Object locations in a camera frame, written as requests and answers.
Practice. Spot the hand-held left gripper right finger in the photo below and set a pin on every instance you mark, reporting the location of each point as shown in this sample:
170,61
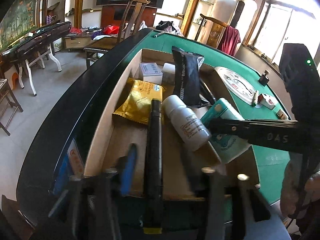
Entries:
188,167

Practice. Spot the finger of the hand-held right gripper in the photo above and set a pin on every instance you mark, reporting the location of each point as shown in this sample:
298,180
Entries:
230,126

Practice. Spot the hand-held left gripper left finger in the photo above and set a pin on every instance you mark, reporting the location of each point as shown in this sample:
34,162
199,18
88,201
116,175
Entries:
128,170

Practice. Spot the teal tissue pack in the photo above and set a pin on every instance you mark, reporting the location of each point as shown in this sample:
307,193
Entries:
230,145

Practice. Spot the cardboard box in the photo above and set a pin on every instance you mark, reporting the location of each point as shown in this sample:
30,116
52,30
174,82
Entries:
125,135

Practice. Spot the red white cigarette box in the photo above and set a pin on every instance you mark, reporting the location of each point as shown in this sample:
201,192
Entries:
267,101

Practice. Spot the black marker yellow end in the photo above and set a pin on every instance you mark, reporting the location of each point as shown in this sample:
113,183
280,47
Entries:
154,142

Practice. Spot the large white plastic bottle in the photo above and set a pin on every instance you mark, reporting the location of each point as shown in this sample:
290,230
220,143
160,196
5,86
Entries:
186,122

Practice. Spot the black foil packet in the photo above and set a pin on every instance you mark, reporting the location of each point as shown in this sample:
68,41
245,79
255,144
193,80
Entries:
187,77

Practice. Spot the yellow snack packet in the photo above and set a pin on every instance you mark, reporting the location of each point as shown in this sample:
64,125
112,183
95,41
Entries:
136,100

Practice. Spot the small white box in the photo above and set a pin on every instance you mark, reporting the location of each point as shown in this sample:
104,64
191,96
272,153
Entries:
151,72

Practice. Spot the person's right hand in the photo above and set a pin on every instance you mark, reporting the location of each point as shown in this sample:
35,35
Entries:
291,185

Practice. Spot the small black box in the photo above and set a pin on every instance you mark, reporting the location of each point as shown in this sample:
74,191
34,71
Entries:
264,78

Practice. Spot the round table centre console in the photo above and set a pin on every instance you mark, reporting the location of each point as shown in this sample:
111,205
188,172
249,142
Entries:
237,82

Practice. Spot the maroon cloth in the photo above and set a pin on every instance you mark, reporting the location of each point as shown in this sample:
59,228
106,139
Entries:
228,41

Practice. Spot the white standing air conditioner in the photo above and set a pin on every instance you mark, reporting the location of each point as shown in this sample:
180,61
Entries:
246,15

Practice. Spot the wooden chair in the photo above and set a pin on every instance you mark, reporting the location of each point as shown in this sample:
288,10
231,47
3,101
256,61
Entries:
212,27
130,20
8,105

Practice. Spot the pile of dark clothing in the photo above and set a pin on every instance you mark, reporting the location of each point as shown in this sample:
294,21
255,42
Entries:
167,26

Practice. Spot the white plastic bag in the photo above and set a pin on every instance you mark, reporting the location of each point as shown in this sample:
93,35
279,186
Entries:
143,26

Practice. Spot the low wooden cabinet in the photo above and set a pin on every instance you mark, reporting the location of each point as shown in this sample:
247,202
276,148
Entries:
77,41

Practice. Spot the red bag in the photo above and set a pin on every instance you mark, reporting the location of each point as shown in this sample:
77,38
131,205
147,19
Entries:
111,30

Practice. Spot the white bucket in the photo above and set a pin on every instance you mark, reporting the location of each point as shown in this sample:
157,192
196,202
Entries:
56,46

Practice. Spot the orange stool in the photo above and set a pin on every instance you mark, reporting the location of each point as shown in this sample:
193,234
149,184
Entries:
12,80

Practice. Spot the red cloth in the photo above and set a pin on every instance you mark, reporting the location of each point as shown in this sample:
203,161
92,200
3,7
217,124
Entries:
75,30

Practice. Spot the folded black table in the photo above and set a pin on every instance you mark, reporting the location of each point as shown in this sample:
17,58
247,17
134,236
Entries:
37,36

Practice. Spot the purple bottles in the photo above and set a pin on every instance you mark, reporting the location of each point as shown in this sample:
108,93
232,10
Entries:
49,20

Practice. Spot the floral wall painting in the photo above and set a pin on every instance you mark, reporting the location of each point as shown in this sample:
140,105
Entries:
17,20

